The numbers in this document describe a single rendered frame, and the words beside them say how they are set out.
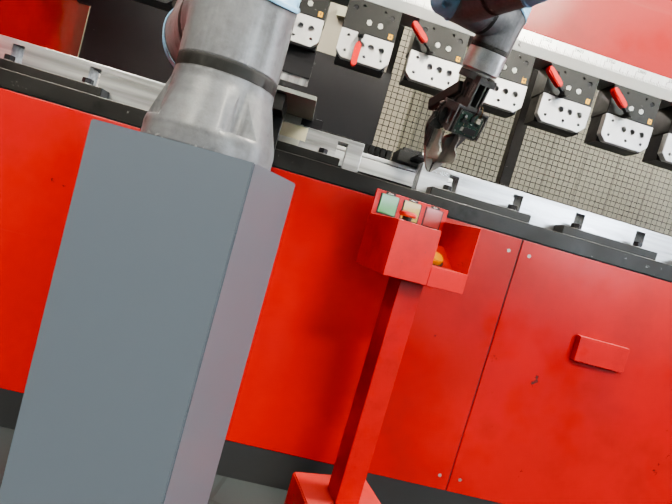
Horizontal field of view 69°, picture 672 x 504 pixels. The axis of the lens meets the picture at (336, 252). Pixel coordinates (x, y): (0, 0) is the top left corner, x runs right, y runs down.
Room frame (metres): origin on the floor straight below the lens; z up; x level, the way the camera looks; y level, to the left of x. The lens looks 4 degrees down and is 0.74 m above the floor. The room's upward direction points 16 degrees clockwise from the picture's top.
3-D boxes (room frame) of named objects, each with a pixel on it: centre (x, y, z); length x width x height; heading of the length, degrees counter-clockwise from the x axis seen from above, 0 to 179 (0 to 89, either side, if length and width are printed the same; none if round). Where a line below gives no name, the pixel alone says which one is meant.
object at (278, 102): (1.22, 0.24, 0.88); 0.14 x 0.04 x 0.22; 6
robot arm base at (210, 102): (0.58, 0.18, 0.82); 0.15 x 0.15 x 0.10
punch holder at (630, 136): (1.51, -0.71, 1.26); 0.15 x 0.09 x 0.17; 96
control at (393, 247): (1.12, -0.17, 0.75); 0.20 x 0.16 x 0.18; 110
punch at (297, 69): (1.41, 0.26, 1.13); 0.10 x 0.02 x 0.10; 96
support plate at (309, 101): (1.26, 0.24, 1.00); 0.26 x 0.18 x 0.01; 6
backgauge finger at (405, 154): (1.62, -0.17, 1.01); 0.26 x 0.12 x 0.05; 6
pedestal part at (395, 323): (1.12, -0.17, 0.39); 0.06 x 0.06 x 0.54; 20
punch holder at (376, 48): (1.42, 0.08, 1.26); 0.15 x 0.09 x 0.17; 96
